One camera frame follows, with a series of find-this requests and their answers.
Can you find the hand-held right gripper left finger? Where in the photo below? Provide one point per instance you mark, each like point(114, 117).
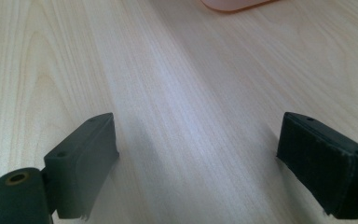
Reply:
point(77, 168)

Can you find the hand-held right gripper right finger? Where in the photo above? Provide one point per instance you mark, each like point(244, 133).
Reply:
point(323, 168)

